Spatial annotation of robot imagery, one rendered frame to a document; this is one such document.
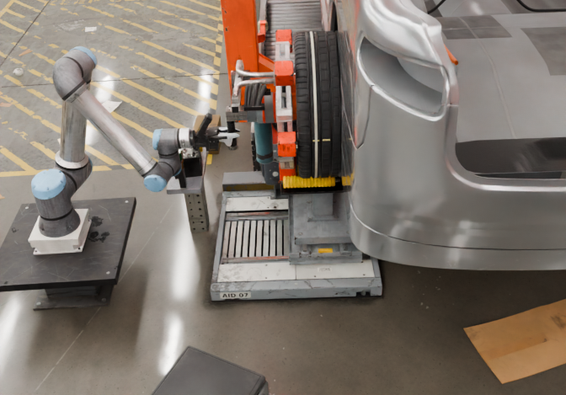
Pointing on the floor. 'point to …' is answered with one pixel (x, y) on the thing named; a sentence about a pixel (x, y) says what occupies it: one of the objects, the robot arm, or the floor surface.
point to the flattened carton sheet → (523, 342)
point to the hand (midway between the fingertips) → (236, 131)
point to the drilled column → (197, 211)
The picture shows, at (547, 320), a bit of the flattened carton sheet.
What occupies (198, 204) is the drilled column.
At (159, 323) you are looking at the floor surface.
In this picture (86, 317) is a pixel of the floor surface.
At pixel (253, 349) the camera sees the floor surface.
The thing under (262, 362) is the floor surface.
